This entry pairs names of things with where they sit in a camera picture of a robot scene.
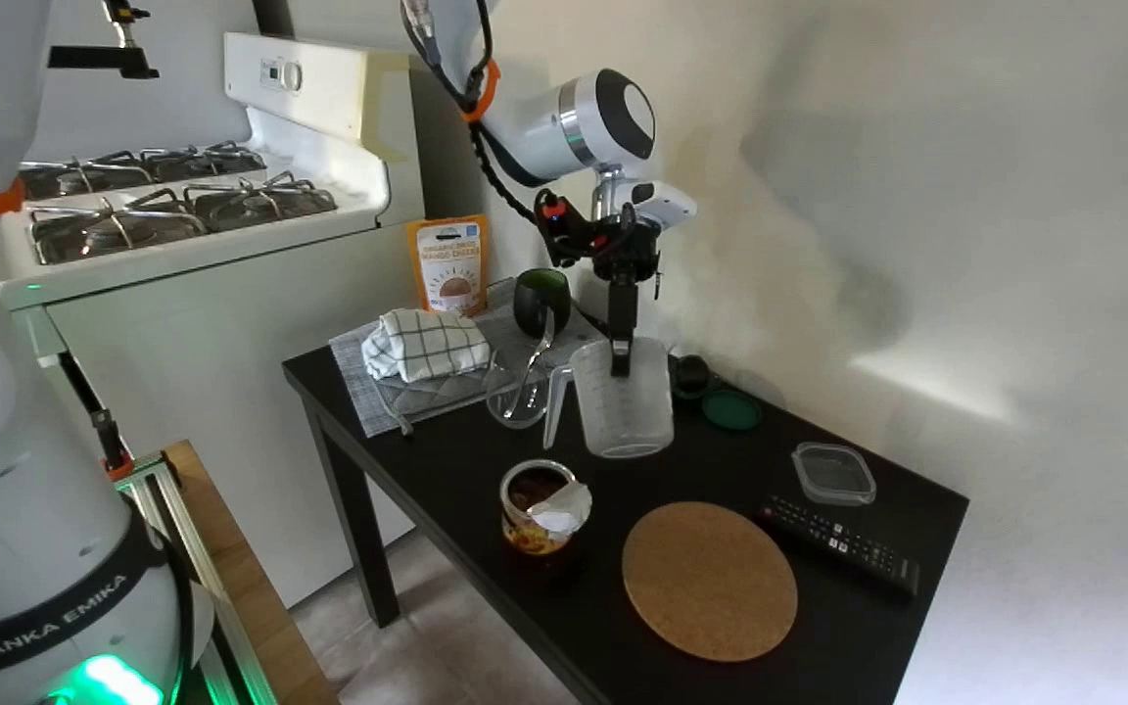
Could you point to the white gas stove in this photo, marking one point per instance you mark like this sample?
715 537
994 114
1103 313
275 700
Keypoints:
225 338

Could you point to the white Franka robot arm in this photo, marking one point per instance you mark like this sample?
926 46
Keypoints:
31 521

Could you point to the orange food pouch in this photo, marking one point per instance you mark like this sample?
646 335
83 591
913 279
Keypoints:
451 265

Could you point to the black side table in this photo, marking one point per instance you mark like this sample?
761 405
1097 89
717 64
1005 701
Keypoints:
459 461

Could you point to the round cork mat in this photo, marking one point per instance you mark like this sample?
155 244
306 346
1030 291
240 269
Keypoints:
711 582

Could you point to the small clear glass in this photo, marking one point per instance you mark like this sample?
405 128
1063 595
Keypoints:
522 384

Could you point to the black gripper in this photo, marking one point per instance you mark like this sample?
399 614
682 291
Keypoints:
621 241

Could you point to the aluminium frame rail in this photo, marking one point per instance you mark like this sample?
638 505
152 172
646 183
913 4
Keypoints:
199 589

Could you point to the small clear lidded container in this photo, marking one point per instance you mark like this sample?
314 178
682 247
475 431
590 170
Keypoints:
832 471

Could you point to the black remote control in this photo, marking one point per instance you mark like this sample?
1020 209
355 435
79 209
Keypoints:
844 540

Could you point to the clear plastic measuring jug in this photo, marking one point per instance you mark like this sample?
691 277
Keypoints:
623 414

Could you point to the short black burner grate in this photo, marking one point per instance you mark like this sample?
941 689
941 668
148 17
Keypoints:
148 167

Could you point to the wooden plank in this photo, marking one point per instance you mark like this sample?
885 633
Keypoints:
253 589

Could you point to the small black round object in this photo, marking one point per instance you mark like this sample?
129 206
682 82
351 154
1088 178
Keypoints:
691 376

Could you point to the black pole with orange clamp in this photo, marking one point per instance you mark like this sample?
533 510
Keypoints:
96 416

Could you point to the green round lid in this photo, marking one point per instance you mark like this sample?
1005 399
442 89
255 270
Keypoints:
729 410

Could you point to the white toy stove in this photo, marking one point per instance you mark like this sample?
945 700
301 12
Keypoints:
186 211

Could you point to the white checkered dish cloth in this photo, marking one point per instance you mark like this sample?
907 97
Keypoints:
425 346

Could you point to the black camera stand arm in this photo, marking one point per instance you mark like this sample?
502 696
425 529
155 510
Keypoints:
99 57

